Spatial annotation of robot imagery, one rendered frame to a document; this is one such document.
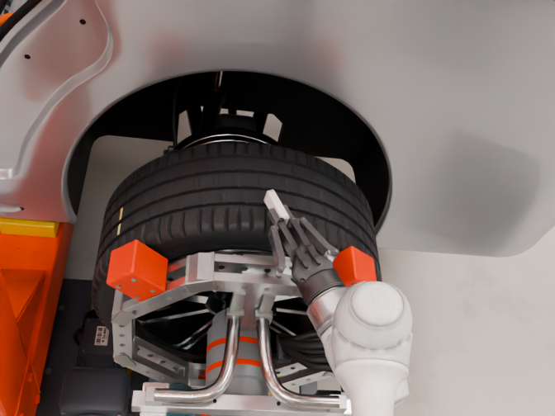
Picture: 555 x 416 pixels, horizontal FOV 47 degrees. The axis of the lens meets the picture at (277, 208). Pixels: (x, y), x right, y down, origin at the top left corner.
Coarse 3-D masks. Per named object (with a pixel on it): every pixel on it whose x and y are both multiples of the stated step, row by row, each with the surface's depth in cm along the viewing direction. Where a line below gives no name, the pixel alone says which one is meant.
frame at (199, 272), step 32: (192, 256) 121; (224, 256) 121; (192, 288) 119; (224, 288) 119; (256, 288) 120; (288, 288) 120; (128, 320) 128; (128, 352) 140; (160, 352) 152; (192, 384) 156; (288, 384) 156
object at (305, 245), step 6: (294, 222) 117; (288, 228) 118; (294, 228) 116; (300, 228) 116; (294, 234) 117; (300, 234) 115; (300, 240) 115; (306, 240) 115; (300, 246) 116; (306, 246) 114; (312, 246) 114; (312, 252) 113; (318, 258) 112; (318, 264) 112
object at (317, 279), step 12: (300, 264) 112; (312, 264) 112; (324, 264) 113; (300, 276) 110; (312, 276) 108; (324, 276) 108; (336, 276) 109; (300, 288) 110; (312, 288) 108; (324, 288) 107
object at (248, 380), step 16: (208, 336) 138; (224, 336) 134; (240, 336) 133; (256, 336) 134; (208, 352) 135; (224, 352) 131; (240, 352) 131; (256, 352) 132; (208, 368) 132; (240, 368) 129; (256, 368) 130; (208, 384) 131; (240, 384) 127; (256, 384) 129
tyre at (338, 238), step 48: (240, 144) 131; (144, 192) 132; (192, 192) 125; (240, 192) 124; (288, 192) 126; (336, 192) 134; (144, 240) 123; (192, 240) 121; (240, 240) 122; (336, 240) 125; (96, 288) 135; (144, 336) 152
